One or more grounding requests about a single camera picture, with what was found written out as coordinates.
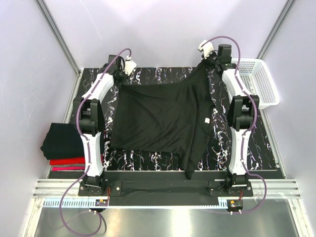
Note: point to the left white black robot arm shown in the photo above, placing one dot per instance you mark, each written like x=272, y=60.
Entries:
x=90, y=124

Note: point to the folded pink t shirt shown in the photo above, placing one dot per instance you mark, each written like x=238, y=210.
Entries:
x=68, y=168

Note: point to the white slotted cable duct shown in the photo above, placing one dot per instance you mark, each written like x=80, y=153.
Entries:
x=96, y=203

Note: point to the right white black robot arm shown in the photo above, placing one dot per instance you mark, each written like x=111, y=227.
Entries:
x=242, y=116

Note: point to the folded black t shirt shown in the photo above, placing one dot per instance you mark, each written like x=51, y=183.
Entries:
x=62, y=141

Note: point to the folded grey t shirt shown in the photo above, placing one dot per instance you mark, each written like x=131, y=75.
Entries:
x=76, y=164

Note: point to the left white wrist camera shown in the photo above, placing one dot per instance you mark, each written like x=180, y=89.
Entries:
x=130, y=66

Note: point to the black t shirt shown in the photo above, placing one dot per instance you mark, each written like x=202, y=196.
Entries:
x=173, y=118
x=62, y=141

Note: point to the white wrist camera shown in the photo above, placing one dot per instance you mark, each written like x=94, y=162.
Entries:
x=130, y=66
x=206, y=47

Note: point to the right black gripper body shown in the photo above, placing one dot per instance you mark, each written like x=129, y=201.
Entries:
x=211, y=62

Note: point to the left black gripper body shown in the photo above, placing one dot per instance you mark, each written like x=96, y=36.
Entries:
x=123, y=77

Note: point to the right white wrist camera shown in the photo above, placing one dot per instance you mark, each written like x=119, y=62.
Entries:
x=206, y=47

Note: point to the aluminium front rail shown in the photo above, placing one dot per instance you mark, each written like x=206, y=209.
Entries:
x=272, y=188

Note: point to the white plastic basket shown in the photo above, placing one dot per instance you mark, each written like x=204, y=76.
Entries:
x=256, y=77

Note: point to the black marble pattern mat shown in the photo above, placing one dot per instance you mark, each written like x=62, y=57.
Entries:
x=218, y=153

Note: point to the folded red t shirt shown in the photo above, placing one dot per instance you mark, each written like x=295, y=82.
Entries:
x=67, y=161

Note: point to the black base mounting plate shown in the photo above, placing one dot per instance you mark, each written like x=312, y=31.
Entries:
x=231, y=183

